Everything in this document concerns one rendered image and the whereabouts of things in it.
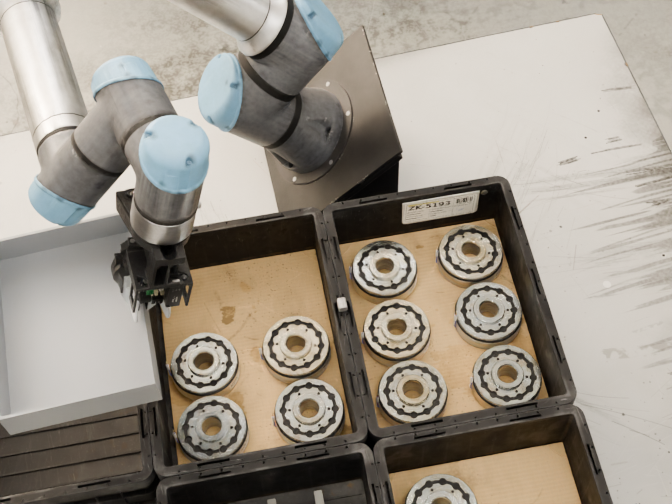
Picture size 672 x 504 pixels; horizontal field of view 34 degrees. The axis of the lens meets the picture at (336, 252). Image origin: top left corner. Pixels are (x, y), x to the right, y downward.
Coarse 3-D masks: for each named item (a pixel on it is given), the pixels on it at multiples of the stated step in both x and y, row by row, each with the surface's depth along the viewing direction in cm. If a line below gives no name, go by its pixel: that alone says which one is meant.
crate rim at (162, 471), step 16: (304, 208) 175; (208, 224) 174; (224, 224) 173; (240, 224) 173; (256, 224) 174; (320, 224) 173; (320, 240) 171; (336, 288) 167; (336, 304) 167; (336, 320) 164; (352, 368) 160; (352, 384) 160; (352, 400) 157; (160, 432) 156; (160, 448) 154; (272, 448) 154; (288, 448) 154; (304, 448) 154; (320, 448) 154; (160, 464) 153; (192, 464) 153; (208, 464) 153; (224, 464) 153
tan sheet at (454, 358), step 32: (480, 224) 184; (352, 256) 181; (416, 256) 181; (352, 288) 178; (416, 288) 178; (448, 288) 178; (512, 288) 177; (448, 320) 175; (448, 352) 172; (480, 352) 172; (448, 384) 169; (544, 384) 168
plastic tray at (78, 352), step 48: (0, 240) 153; (48, 240) 156; (96, 240) 158; (0, 288) 155; (48, 288) 154; (96, 288) 154; (0, 336) 149; (48, 336) 150; (96, 336) 150; (144, 336) 150; (0, 384) 143; (48, 384) 147; (96, 384) 146; (144, 384) 141
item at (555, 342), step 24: (408, 192) 176; (432, 192) 175; (504, 192) 175; (336, 240) 171; (336, 264) 169; (528, 264) 168; (552, 336) 162; (360, 360) 160; (360, 384) 158; (504, 408) 156; (528, 408) 156; (384, 432) 155; (408, 432) 154
